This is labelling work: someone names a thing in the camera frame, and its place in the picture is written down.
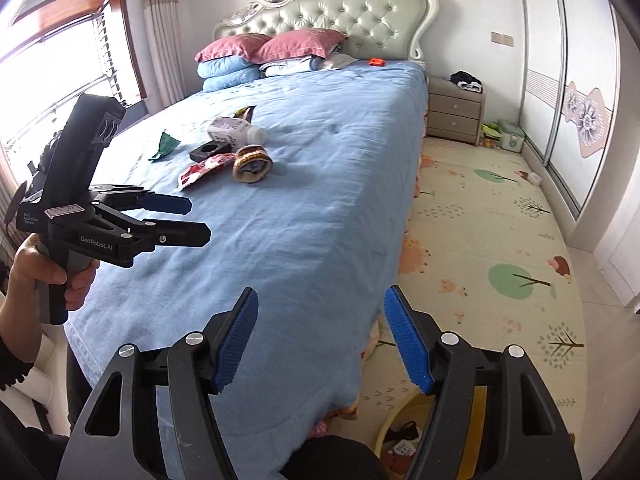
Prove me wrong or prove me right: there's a grey bedside table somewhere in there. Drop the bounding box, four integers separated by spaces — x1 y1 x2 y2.
426 76 485 145

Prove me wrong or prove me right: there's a black white clothes pile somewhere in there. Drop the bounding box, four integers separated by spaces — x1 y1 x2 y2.
449 70 484 94

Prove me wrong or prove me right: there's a pink pillow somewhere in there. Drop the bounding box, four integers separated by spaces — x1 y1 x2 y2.
194 32 271 63
250 28 347 65

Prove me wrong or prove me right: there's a blue folded quilt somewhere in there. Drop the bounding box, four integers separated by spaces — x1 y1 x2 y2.
196 55 260 92

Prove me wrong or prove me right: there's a yellow trash bin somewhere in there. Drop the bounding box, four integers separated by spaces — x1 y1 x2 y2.
374 386 488 479

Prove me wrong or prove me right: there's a person's left hand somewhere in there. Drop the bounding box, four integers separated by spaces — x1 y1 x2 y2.
6 234 100 311

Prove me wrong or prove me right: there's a small green white box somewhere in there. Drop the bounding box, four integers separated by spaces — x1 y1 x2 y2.
497 119 526 153

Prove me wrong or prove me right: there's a white low cabinet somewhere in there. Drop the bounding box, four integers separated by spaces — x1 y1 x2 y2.
594 207 639 314

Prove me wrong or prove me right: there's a green tufted headboard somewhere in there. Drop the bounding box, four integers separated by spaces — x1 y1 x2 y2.
213 0 439 64

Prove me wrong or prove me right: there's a white sliding wardrobe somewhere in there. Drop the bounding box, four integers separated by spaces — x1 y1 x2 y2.
518 0 620 217

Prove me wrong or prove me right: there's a white milk bottle pouch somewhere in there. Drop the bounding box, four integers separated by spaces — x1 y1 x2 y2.
207 117 267 151

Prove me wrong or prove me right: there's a brown round plush slipper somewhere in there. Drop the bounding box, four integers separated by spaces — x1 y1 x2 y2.
232 144 273 184

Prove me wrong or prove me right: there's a green wrapper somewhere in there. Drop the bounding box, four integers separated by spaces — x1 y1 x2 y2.
149 131 181 162

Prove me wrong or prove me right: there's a cartoon tree floor mat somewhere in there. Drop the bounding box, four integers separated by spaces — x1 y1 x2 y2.
319 135 589 461

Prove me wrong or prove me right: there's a right pink pillow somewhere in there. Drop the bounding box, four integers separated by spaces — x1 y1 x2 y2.
250 28 347 65

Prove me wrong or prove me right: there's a beige wall switch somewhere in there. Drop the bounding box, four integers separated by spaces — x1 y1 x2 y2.
490 32 514 48

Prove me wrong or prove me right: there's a person's left forearm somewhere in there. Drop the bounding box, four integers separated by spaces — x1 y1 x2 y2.
1 283 42 390

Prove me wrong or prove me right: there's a yellow brown snack wrapper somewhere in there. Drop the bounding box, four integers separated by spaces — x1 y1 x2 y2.
233 105 255 122

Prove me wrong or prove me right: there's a white blue folded blanket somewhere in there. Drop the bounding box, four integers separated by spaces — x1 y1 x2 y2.
259 55 324 77

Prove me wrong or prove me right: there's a window with wooden frame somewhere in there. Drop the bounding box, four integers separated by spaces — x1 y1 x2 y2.
1 0 148 183

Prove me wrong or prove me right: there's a red white small wrapper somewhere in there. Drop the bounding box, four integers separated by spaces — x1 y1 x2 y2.
177 153 235 191

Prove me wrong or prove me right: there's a beige striped curtain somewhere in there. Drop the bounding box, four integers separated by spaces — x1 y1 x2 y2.
143 0 186 106

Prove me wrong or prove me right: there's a left pink pillow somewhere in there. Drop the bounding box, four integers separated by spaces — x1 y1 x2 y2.
194 32 271 63

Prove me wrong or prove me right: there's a blue bed sheet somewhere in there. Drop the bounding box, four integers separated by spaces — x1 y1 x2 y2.
64 62 427 479

